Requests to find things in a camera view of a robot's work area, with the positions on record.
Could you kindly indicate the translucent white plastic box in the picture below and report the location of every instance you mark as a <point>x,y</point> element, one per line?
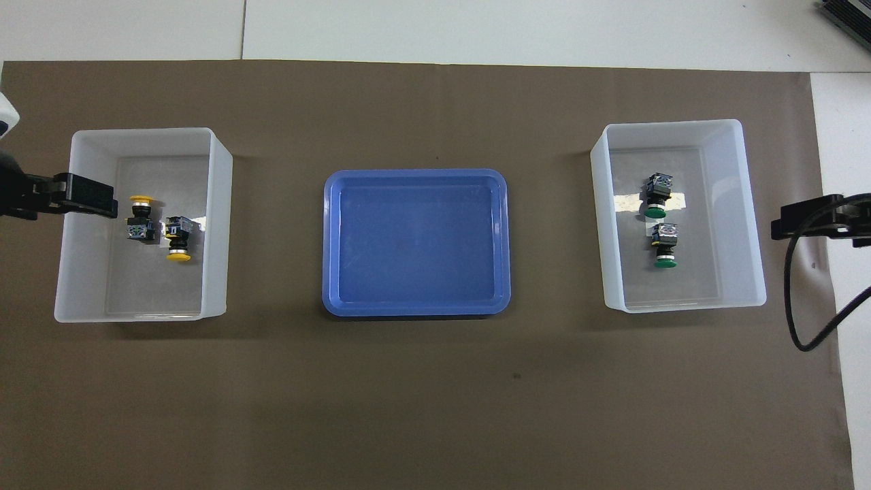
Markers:
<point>735,204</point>
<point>88,286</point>

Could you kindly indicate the green push button switch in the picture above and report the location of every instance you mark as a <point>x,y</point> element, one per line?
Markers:
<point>659,187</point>
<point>665,238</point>

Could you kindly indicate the yellow push button switch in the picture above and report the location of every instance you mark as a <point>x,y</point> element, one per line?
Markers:
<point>141,228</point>
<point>179,235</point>

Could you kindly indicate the gray ribbed metal device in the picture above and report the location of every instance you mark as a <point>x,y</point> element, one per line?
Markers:
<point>847,12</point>

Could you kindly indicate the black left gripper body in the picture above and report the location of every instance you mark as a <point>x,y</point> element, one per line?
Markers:
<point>24,194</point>

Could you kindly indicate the brown paper table mat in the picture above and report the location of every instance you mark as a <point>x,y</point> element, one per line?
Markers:
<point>435,381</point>

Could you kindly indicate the blue plastic tray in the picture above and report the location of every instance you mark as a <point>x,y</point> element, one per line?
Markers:
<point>408,258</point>

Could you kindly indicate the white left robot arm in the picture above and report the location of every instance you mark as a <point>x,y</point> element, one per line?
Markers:
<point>7,116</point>

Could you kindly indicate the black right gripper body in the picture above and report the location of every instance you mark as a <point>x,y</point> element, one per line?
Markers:
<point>863,221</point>

